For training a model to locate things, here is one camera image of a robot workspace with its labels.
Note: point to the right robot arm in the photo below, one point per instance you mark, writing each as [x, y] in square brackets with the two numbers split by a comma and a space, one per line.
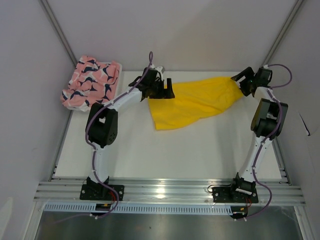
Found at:
[266, 125]

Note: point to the left corner frame post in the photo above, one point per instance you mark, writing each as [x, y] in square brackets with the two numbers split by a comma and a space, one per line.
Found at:
[54, 22]

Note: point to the corner frame post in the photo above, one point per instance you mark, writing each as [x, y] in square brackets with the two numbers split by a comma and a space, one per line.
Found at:
[288, 23]
[54, 22]

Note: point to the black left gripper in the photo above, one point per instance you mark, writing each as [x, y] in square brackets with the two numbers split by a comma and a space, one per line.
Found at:
[164, 93]

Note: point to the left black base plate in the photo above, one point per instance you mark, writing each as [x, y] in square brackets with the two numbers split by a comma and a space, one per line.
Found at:
[100, 193]

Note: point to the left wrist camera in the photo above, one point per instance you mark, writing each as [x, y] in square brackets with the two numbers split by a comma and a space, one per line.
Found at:
[160, 69]

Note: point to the right corner frame post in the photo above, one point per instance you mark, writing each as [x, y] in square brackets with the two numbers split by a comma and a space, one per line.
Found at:
[288, 23]

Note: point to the aluminium mounting rail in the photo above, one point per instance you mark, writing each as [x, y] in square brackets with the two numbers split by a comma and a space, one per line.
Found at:
[160, 191]

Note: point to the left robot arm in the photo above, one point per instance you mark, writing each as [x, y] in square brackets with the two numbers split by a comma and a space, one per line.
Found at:
[102, 124]

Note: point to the yellow shorts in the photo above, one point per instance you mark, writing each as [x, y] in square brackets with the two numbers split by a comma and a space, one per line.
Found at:
[193, 101]

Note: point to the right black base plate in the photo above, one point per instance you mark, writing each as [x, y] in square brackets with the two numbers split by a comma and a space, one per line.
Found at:
[226, 194]

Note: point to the white tray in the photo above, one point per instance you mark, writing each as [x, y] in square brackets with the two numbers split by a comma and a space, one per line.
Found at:
[118, 80]

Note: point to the right side table rail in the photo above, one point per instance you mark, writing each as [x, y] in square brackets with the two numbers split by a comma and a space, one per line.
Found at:
[285, 179]

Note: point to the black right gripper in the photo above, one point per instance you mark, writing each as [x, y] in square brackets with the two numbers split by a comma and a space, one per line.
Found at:
[249, 74]

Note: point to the pink patterned shorts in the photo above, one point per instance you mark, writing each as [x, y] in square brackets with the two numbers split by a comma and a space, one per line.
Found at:
[92, 82]

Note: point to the slotted cable duct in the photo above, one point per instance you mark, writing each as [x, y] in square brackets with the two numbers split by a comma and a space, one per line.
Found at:
[132, 208]

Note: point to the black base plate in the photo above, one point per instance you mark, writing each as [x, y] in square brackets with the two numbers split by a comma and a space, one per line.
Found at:
[100, 193]
[226, 194]

